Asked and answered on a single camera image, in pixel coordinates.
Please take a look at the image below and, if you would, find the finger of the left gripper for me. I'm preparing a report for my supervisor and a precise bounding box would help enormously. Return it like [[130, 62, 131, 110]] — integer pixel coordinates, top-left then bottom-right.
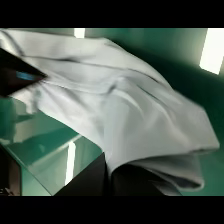
[[0, 47, 48, 98]]

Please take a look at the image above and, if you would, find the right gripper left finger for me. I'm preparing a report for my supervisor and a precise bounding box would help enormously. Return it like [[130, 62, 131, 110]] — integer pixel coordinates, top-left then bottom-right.
[[54, 152, 108, 197]]

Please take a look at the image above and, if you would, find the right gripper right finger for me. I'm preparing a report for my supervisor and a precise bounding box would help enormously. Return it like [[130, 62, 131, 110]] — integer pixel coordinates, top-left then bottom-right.
[[111, 164, 175, 197]]

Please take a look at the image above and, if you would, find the pale lilac T-shirt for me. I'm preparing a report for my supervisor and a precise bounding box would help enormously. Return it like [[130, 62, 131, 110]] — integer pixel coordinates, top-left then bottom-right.
[[0, 28, 221, 197]]

